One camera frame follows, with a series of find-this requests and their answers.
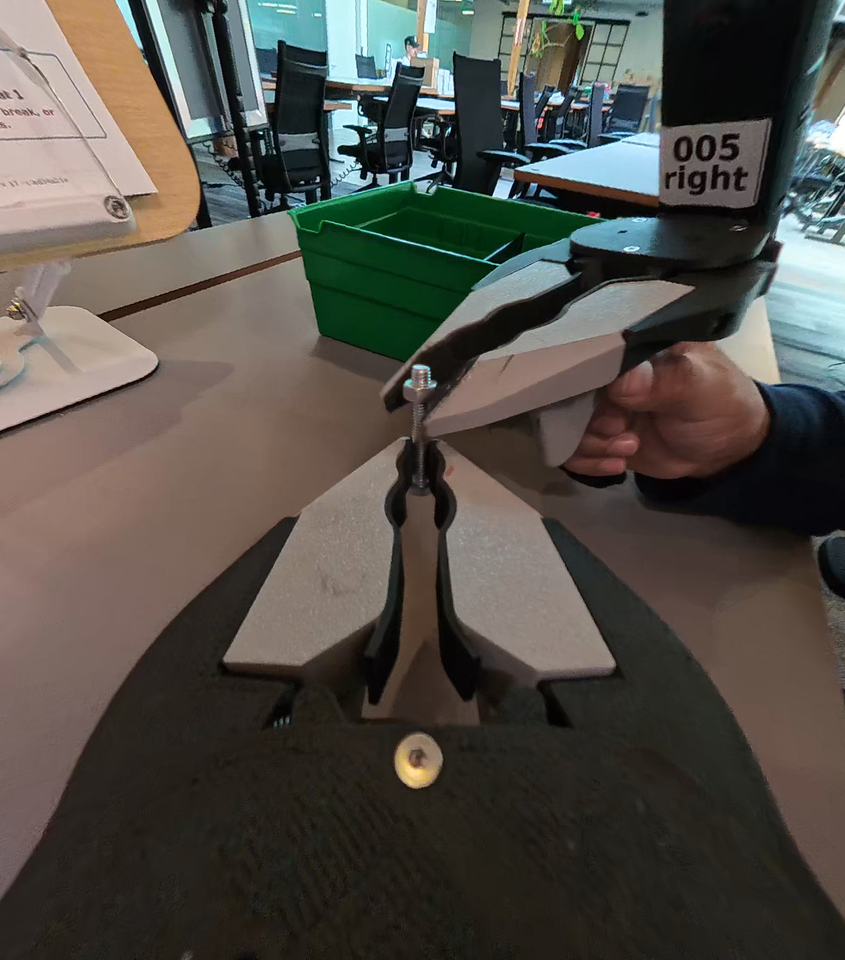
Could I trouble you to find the silver bolt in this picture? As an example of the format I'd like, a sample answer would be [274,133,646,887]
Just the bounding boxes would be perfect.
[409,363,433,494]

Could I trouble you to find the black metal stand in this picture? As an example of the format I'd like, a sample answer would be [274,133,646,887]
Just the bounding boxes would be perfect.
[126,0,274,226]

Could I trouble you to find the person's right hand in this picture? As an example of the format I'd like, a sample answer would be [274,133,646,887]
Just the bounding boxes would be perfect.
[561,341,774,490]

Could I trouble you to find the green hanging plant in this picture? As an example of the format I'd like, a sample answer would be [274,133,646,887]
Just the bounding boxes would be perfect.
[535,0,589,57]

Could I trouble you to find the person's right forearm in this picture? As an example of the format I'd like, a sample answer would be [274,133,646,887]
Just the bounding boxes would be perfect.
[634,378,845,538]

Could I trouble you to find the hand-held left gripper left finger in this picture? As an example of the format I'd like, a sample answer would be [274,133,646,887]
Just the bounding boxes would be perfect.
[221,437,412,706]

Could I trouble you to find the green plastic bin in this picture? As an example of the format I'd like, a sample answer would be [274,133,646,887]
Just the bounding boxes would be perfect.
[287,180,607,363]

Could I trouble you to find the acrylic sign holder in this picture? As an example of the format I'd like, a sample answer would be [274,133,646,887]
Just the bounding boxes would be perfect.
[0,0,161,455]

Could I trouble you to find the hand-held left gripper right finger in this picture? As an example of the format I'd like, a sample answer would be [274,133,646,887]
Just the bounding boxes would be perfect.
[422,442,619,706]

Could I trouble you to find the wooden edged desk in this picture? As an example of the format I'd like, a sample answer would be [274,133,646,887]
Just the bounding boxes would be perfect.
[514,133,664,220]

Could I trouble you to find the black coiled cable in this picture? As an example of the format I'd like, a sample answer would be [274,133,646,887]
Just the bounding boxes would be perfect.
[197,138,262,200]

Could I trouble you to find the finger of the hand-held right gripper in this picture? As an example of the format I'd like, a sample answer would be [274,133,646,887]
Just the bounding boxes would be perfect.
[424,281,695,469]
[379,261,585,414]

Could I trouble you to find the plywood board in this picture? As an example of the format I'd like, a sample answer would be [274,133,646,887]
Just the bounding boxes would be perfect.
[0,0,202,286]

